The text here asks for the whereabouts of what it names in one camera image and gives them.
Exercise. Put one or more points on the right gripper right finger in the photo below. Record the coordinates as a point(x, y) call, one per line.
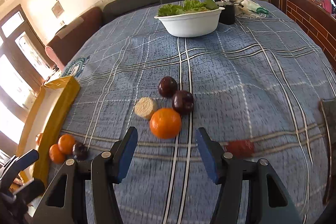
point(268, 198)

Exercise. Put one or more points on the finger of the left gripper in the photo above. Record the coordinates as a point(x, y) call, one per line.
point(28, 192)
point(16, 164)

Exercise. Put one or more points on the dark plum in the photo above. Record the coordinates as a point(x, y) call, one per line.
point(183, 102)
point(167, 87)
point(79, 151)

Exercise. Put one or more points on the small orange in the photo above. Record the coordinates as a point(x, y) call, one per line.
point(56, 155)
point(66, 143)

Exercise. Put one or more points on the red date fruit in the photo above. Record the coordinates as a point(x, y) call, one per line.
point(241, 149)

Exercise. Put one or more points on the sugarcane piece octagonal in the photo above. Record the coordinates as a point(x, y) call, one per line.
point(145, 108)

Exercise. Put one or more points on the large orange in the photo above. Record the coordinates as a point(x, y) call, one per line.
point(165, 123)

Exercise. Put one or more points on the yellow cardboard tray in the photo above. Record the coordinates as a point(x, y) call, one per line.
point(46, 116)

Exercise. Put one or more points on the blue plaid tablecloth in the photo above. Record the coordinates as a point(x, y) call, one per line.
point(260, 79)

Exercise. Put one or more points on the brown armchair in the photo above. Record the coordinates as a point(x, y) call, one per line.
point(71, 37)

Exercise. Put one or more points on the white bowl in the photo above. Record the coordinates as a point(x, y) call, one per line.
point(191, 25)

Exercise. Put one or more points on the green lettuce leaves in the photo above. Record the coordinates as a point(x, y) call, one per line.
point(189, 6)

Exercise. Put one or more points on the black cup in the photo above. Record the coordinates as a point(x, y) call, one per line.
point(227, 15)

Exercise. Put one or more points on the white bottles cluster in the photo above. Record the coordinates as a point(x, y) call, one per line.
point(246, 7)

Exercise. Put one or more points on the wooden window frame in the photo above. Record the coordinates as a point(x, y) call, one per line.
point(24, 69)

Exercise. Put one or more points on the small wall plaque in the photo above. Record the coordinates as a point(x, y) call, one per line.
point(57, 9)

